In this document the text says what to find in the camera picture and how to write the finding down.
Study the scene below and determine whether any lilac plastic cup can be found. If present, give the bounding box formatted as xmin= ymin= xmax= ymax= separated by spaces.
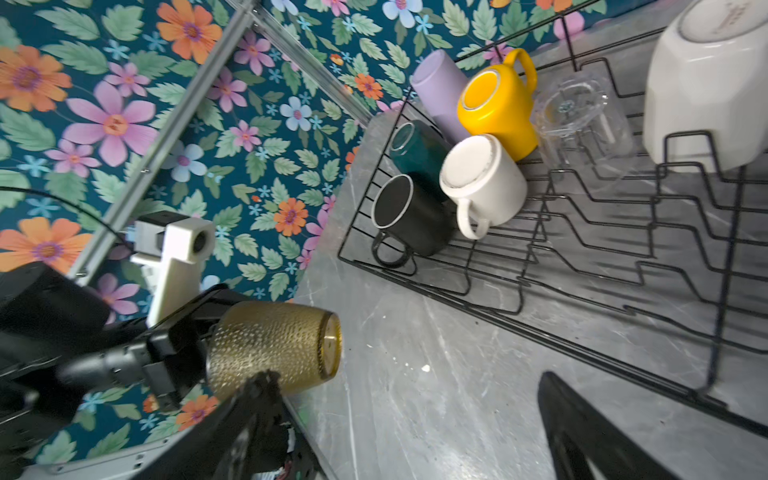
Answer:
xmin=411 ymin=49 xmax=470 ymax=145

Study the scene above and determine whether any black wire dish rack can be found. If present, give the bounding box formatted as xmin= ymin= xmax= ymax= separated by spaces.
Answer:
xmin=337 ymin=0 xmax=768 ymax=439

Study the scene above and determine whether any cream white mug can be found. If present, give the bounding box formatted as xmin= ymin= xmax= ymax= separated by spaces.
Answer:
xmin=643 ymin=1 xmax=767 ymax=173

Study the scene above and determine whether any black mug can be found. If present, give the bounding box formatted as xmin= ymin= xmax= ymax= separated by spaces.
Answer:
xmin=371 ymin=174 xmax=456 ymax=269

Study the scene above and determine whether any yellow mug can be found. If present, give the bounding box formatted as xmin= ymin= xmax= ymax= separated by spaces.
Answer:
xmin=457 ymin=48 xmax=538 ymax=162

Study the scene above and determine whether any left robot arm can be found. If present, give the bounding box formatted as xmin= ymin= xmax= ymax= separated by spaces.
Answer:
xmin=1 ymin=263 xmax=242 ymax=479

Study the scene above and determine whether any olive green glass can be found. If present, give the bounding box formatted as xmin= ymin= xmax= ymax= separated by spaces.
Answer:
xmin=206 ymin=301 xmax=342 ymax=400

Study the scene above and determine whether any clear drinking glass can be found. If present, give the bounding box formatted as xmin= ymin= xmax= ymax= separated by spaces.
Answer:
xmin=531 ymin=71 xmax=635 ymax=169

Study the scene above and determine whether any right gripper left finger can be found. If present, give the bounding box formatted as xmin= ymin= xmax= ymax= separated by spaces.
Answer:
xmin=133 ymin=371 xmax=327 ymax=479

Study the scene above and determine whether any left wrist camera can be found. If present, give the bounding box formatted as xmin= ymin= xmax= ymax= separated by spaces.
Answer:
xmin=130 ymin=211 xmax=215 ymax=328

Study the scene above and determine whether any dark green mug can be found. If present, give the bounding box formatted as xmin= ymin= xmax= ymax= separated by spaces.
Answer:
xmin=388 ymin=120 xmax=449 ymax=198

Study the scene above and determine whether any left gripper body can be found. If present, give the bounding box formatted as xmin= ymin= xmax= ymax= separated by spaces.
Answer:
xmin=142 ymin=284 xmax=247 ymax=408

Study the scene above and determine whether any red white mug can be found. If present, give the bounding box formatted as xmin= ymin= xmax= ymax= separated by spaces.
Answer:
xmin=439 ymin=134 xmax=528 ymax=241

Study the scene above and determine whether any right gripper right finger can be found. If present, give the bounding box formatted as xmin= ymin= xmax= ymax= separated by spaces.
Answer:
xmin=537 ymin=371 xmax=677 ymax=479

